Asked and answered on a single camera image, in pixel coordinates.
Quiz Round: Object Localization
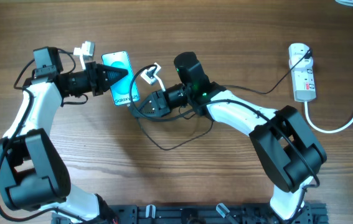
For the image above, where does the blue screen Galaxy smartphone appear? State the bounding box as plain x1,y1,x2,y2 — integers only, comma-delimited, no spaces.
101,51,134,106

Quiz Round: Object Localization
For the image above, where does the black USB charger cable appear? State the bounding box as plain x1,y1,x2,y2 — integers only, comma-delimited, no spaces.
126,47,314,151

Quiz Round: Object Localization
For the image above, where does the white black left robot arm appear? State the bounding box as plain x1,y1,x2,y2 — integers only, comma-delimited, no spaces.
0,47,128,223

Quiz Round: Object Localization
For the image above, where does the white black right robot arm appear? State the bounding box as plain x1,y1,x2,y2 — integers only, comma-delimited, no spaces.
129,52,327,223

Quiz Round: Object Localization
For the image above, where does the white charger plug adapter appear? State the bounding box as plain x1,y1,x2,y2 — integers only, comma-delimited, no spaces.
289,50,314,70

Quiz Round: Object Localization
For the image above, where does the white power strip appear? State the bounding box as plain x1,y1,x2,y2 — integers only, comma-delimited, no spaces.
288,43,316,102

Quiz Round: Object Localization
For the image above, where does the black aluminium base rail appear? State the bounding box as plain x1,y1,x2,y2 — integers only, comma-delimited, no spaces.
107,202,329,224

